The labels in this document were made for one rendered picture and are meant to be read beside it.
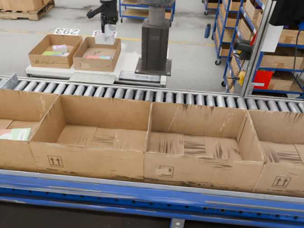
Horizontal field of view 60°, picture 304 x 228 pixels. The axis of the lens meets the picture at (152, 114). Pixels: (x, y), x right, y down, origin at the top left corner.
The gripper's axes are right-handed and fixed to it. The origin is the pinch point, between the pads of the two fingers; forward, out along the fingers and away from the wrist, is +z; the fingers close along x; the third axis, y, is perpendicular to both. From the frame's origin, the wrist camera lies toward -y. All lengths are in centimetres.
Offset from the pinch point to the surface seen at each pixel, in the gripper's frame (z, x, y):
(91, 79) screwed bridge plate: 35.3, 11.6, -14.4
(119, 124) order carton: 19, -51, 16
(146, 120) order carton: 16, -51, 28
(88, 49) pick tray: 34, 56, -28
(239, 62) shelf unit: 56, 97, 106
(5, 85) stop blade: 31, -9, -62
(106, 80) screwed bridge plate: 35.2, 12.4, -4.6
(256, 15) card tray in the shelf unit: 11, 100, 110
